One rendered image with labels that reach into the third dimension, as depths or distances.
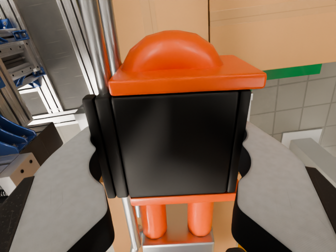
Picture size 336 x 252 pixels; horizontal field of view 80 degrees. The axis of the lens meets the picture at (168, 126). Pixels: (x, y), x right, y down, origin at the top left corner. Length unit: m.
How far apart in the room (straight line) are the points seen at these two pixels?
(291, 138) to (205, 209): 1.72
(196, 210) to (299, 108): 1.64
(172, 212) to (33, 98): 1.28
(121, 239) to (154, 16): 0.74
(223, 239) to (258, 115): 1.08
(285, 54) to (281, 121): 0.90
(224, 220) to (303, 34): 0.70
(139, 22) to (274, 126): 1.30
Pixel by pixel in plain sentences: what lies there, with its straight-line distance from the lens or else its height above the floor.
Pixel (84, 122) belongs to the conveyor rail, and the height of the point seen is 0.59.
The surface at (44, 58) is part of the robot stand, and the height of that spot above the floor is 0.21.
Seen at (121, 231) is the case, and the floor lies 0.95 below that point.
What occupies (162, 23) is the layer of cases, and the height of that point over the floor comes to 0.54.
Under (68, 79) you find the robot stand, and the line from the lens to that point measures 1.28.
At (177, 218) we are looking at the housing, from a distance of 0.21.
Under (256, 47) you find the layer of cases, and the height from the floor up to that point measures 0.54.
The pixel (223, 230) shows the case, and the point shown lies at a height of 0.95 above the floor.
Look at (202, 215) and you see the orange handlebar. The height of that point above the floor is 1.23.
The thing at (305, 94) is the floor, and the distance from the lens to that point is 1.74.
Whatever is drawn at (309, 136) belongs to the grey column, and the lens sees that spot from 1.94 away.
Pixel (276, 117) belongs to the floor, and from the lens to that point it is 1.72.
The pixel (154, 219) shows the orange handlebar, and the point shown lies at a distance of 0.18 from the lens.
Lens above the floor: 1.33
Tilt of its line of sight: 61 degrees down
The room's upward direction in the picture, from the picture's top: 177 degrees clockwise
